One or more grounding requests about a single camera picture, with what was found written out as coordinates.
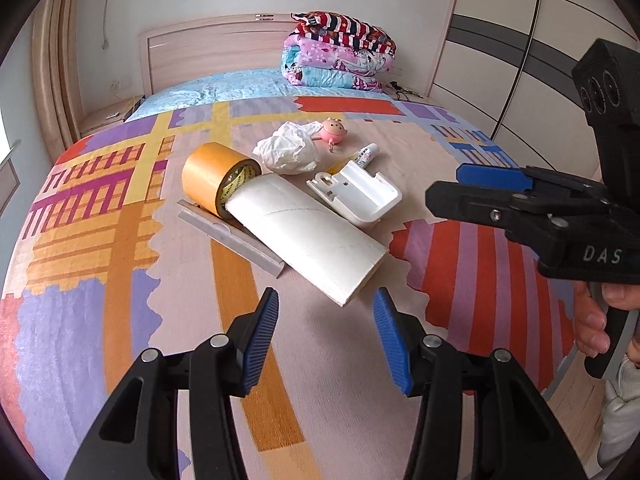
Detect white and grey wardrobe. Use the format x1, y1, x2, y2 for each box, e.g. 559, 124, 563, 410
425, 0, 640, 181

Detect brown packing tape roll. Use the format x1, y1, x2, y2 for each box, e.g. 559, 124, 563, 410
181, 142, 262, 220

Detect light blue bedsheet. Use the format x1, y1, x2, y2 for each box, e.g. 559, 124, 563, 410
125, 69, 396, 122

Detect wooden nightstand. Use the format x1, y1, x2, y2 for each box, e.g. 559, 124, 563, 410
80, 95, 146, 136

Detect black cables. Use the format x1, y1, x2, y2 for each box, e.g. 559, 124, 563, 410
390, 80, 421, 101

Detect wooden wall panel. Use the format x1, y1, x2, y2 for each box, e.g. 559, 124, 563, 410
32, 0, 83, 151

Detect pink doll keychain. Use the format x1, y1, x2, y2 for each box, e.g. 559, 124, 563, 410
314, 117, 347, 153

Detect striped folded quilt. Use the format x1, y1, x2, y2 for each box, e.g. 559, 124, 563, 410
291, 10, 396, 53

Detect person's light grey jacket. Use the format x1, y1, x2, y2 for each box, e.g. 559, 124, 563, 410
597, 355, 640, 466

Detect grey plastic strip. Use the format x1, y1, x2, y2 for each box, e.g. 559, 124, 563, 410
177, 200, 286, 277

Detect pink folded quilt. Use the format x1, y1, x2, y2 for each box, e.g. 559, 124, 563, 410
282, 35, 396, 80

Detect colourful patterned blanket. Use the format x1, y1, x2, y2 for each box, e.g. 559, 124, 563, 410
0, 95, 581, 480

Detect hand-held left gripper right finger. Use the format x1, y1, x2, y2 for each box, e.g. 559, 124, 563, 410
372, 287, 588, 480

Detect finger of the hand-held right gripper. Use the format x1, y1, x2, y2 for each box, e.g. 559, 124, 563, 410
456, 164, 608, 202
425, 180, 571, 241

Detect person's right hand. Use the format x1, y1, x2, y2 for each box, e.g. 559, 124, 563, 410
572, 280, 640, 366

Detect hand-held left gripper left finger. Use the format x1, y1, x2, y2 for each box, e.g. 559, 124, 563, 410
65, 287, 281, 480

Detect crumpled white plastic bag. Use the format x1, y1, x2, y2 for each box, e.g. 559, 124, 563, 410
252, 121, 328, 176

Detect white cardboard tube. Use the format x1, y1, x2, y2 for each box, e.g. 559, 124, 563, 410
223, 174, 388, 307

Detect white plastic holder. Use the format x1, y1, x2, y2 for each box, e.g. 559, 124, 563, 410
306, 161, 402, 228

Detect light blue folded quilt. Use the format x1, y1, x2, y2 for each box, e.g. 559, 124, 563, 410
280, 57, 388, 92

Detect wooden headboard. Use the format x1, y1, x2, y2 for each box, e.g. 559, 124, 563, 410
137, 12, 311, 98

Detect small white squeeze tube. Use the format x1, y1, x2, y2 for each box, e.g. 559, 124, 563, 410
350, 143, 379, 168

